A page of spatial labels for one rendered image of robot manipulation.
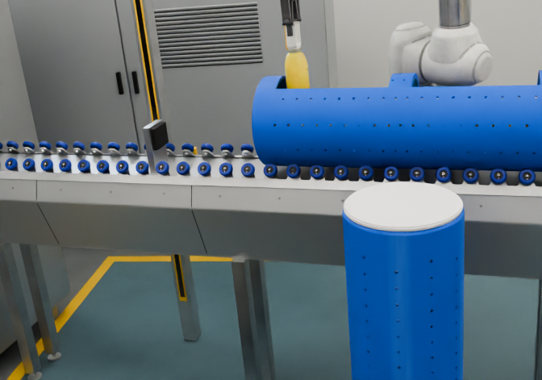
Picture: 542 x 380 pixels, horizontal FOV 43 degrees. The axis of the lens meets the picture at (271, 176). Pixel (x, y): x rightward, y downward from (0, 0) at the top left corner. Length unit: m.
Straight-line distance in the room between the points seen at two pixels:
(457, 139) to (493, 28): 2.90
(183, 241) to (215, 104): 1.43
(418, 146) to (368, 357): 0.61
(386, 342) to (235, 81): 2.21
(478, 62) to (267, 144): 0.77
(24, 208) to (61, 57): 1.46
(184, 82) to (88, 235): 1.37
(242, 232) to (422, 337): 0.81
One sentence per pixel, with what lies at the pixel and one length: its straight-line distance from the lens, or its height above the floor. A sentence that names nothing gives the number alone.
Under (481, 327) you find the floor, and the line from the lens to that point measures 3.12.
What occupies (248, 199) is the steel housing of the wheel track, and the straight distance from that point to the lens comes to 2.17.
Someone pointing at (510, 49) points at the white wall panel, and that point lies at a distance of 4.86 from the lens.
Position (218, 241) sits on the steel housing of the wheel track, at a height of 0.70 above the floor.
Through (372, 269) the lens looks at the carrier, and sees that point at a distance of 1.60.
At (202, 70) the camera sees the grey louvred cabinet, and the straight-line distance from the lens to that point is 3.66.
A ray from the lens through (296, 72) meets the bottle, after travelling 2.09.
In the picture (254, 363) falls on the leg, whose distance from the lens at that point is 2.54.
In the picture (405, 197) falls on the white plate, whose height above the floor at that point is 1.04.
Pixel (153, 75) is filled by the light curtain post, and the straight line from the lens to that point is 2.67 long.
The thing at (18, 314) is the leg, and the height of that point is 0.32.
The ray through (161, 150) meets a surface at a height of 0.98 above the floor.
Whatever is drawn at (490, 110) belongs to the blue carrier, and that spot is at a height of 1.16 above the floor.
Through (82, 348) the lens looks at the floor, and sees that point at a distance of 3.23.
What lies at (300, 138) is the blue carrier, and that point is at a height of 1.08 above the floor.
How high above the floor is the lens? 1.69
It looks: 20 degrees down
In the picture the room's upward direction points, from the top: 5 degrees counter-clockwise
